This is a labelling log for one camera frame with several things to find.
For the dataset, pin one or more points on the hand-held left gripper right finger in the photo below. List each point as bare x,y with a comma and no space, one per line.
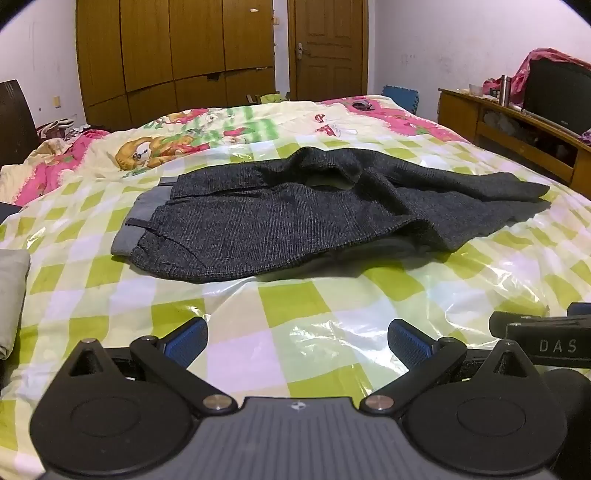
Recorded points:
408,342

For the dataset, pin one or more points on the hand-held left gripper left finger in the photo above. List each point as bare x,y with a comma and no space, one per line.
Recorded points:
187,342

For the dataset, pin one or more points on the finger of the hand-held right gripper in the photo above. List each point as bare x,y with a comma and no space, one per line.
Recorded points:
581,309
517,321

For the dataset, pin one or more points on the dark grey pants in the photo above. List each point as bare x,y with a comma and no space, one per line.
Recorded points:
300,217

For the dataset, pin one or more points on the checkered plastic-covered bed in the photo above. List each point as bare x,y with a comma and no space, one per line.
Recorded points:
286,304

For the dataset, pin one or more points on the purple cloth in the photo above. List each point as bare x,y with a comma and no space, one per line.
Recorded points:
585,137

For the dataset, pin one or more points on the grey folded cloth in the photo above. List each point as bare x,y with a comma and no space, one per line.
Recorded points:
11,300

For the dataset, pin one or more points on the wooden side desk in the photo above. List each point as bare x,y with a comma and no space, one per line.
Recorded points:
466,115

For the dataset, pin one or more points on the black television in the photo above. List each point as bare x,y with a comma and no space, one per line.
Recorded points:
561,92

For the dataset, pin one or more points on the steel thermos bottle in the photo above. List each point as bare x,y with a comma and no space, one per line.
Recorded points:
504,90

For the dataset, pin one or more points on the small dark item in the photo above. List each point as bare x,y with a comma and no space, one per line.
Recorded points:
362,105

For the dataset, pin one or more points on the blue foam mat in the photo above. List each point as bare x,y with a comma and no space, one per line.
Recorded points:
400,98

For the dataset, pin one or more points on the pink cloth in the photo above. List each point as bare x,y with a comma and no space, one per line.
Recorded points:
521,64

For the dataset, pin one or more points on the striped cloth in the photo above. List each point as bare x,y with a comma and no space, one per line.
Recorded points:
60,124

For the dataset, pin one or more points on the green cloth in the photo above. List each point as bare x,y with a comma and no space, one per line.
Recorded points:
272,98

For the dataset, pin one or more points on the dark wooden headboard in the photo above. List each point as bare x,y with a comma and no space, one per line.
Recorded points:
16,120

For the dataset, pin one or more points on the brown wooden wardrobe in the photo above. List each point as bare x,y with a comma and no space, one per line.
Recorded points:
175,50

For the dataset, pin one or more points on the brown wooden door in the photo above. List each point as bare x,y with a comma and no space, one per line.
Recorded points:
328,50

